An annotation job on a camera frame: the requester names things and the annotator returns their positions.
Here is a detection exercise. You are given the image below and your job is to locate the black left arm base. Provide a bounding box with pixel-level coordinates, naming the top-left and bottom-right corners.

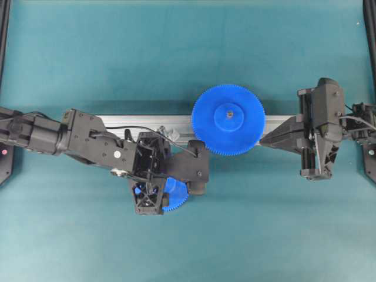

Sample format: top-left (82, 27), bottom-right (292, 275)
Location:
top-left (0, 143), bottom-right (14, 184)

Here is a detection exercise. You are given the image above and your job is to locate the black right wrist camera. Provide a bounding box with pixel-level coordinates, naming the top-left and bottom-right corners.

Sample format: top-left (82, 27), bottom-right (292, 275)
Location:
top-left (311, 78), bottom-right (345, 142)

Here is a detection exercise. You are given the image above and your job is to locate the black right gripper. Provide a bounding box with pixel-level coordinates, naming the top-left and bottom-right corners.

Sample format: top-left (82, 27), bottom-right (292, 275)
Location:
top-left (260, 88), bottom-right (341, 181)

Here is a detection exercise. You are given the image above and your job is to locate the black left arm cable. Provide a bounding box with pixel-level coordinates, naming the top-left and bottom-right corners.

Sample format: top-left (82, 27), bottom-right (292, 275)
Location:
top-left (17, 112), bottom-right (196, 156)

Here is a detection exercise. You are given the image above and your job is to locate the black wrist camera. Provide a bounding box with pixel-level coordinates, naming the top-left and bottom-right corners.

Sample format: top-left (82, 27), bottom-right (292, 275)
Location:
top-left (311, 78), bottom-right (345, 142)
top-left (162, 140), bottom-right (210, 196)

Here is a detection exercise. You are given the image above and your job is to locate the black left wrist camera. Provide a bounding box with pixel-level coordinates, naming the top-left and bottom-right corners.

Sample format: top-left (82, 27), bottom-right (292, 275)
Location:
top-left (162, 140), bottom-right (210, 196)

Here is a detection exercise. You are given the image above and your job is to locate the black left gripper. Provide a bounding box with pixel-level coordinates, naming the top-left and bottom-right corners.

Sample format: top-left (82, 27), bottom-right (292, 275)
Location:
top-left (60, 109), bottom-right (172, 216)

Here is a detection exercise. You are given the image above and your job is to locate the black right frame post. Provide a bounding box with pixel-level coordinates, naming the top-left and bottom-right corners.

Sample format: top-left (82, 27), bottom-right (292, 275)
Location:
top-left (362, 0), bottom-right (375, 93)

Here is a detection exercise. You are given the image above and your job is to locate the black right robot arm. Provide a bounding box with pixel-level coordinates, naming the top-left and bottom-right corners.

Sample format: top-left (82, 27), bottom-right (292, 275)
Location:
top-left (260, 87), bottom-right (375, 181)

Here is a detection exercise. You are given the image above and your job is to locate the aluminium extrusion rail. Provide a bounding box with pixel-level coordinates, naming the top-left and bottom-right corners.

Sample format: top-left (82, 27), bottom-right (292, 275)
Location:
top-left (97, 115), bottom-right (290, 147)

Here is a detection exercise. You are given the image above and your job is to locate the small blue gear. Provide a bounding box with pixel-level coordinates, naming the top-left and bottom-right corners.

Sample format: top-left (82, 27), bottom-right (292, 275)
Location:
top-left (163, 177), bottom-right (189, 212)

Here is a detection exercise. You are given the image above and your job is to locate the large blue gear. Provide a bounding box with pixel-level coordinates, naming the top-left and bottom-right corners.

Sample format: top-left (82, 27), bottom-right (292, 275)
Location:
top-left (191, 84), bottom-right (266, 156)

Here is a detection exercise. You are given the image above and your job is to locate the black left frame post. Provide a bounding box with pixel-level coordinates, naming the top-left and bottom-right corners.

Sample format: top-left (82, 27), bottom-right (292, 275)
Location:
top-left (0, 0), bottom-right (12, 81)

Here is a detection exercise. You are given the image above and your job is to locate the black frame post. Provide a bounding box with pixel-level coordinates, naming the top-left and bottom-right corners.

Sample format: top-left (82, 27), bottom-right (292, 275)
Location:
top-left (362, 0), bottom-right (375, 93)
top-left (0, 0), bottom-right (12, 81)

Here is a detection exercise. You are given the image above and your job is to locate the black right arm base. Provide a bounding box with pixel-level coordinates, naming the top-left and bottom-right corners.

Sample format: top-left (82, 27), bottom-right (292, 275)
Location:
top-left (362, 143), bottom-right (376, 183)

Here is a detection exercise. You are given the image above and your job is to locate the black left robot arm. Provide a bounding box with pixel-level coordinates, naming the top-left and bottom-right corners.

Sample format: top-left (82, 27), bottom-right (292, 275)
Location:
top-left (1, 108), bottom-right (171, 215)

